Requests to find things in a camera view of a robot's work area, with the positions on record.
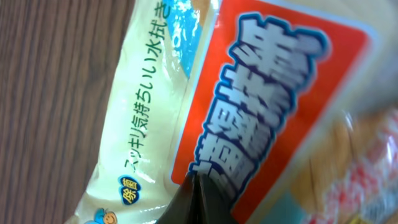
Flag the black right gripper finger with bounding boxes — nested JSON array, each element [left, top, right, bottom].
[[157, 173, 237, 224]]

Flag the yellow snack bag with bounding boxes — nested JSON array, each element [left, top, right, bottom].
[[69, 0, 397, 223]]

